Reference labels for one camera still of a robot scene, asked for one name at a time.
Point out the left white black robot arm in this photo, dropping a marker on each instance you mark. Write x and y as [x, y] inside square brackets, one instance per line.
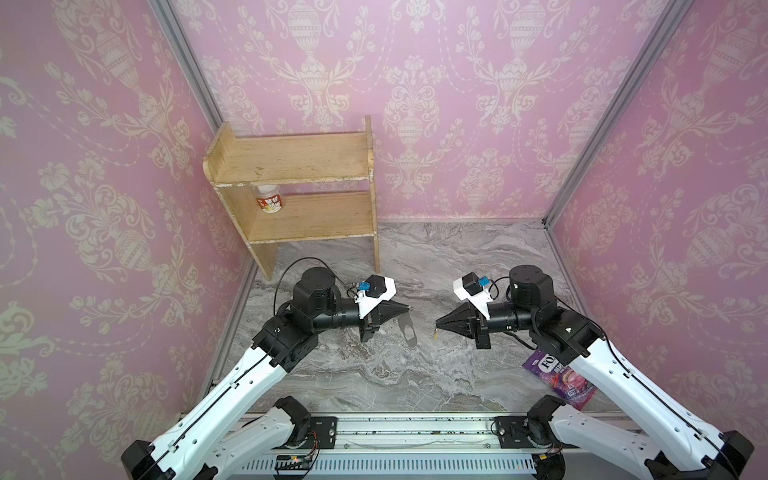
[252, 378]

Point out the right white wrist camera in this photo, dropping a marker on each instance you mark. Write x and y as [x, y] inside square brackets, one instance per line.
[475, 290]

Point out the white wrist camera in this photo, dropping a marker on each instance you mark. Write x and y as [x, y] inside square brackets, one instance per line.
[475, 290]
[373, 291]

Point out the purple candy packet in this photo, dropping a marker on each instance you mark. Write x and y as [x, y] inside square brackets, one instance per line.
[565, 382]

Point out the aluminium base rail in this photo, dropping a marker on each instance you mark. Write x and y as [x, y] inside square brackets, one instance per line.
[378, 446]

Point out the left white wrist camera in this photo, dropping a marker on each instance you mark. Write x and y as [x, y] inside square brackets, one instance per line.
[373, 291]

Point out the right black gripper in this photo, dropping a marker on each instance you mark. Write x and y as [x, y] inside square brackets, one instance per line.
[480, 325]

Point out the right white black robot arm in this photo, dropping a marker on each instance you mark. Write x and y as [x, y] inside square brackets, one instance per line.
[673, 442]

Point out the wooden two-tier shelf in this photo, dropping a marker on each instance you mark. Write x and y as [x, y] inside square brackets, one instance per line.
[327, 184]

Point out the small white jar red label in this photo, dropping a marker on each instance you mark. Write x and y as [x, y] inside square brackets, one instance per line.
[269, 198]

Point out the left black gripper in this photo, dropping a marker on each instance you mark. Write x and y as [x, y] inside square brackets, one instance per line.
[374, 321]

